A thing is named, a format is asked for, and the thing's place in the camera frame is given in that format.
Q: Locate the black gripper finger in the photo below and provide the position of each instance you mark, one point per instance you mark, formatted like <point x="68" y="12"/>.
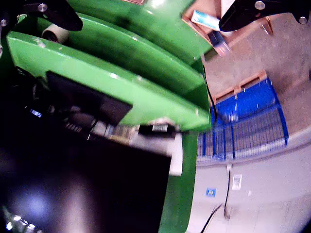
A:
<point x="243" y="14"/>
<point x="60" y="17"/>

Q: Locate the divided cardboard box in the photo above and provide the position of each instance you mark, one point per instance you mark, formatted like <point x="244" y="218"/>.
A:
<point x="201" y="34"/>

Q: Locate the clear packing tape roll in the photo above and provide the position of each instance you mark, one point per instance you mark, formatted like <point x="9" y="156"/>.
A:
<point x="57" y="34"/>

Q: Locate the dark blue carton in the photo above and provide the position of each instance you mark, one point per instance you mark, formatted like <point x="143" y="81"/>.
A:
<point x="218" y="41"/>

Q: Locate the wooden pallet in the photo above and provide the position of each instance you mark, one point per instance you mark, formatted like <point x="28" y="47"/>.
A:
<point x="243" y="86"/>

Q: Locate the green metal cabinet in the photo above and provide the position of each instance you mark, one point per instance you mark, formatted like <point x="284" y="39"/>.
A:
<point x="121" y="80"/>

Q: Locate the flat black monitor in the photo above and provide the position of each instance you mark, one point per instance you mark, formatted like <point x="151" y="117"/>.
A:
<point x="92" y="102"/>

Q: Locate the large black screen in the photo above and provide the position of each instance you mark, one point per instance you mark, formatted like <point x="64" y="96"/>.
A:
<point x="97" y="189"/>

